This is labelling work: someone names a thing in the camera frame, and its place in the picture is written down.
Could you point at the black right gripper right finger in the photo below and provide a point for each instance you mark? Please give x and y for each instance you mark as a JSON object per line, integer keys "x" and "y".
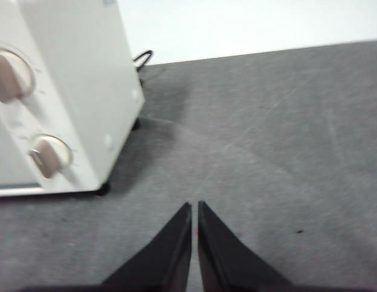
{"x": 225, "y": 261}

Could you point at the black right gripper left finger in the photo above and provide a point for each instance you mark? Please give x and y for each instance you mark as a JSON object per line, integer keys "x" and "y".
{"x": 164, "y": 258}

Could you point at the beige oven timer knob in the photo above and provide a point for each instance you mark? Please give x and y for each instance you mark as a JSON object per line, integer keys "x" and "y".
{"x": 48, "y": 156}

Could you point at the white Toshiba toaster oven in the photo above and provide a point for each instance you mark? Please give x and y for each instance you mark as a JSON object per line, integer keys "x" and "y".
{"x": 85, "y": 76}

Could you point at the beige oven temperature knob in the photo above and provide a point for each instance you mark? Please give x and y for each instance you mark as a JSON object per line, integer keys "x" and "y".
{"x": 9, "y": 76}

